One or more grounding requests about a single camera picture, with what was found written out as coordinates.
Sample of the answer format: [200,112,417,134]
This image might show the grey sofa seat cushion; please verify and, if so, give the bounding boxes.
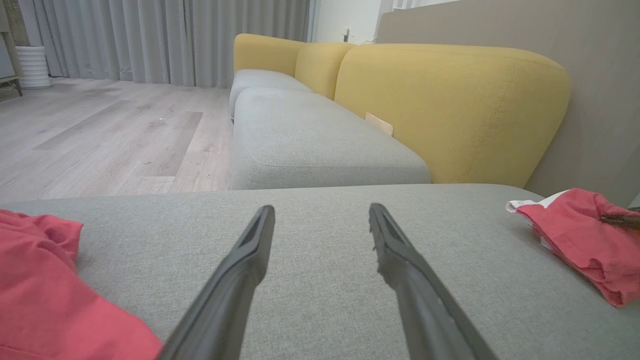
[229,69,314,121]
[230,87,432,191]

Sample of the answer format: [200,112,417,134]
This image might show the grey and green sideboard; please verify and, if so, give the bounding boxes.
[0,0,24,98]

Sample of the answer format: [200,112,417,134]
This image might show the large grey sofa cushion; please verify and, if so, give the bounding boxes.
[0,183,640,360]

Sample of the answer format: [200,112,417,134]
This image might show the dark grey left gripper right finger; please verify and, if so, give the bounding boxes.
[368,202,499,360]

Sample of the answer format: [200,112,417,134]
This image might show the grey pleated curtain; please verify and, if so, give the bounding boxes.
[17,0,314,89]

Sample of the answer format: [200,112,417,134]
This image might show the red and white basketball jersey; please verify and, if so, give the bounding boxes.
[0,209,164,360]

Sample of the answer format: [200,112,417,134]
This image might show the white slatted rack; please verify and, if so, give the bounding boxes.
[392,0,461,11]

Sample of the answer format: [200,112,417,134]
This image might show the red shorts with white trim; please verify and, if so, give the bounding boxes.
[506,188,640,308]

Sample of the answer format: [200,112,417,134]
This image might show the beige paper tag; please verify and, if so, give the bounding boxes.
[364,112,395,137]

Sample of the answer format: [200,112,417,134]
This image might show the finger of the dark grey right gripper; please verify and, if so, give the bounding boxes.
[599,213,640,232]

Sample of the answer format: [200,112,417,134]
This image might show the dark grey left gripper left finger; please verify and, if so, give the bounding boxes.
[155,205,277,360]

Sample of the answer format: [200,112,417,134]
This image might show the white ribbed pot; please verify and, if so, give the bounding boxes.
[15,46,53,90]

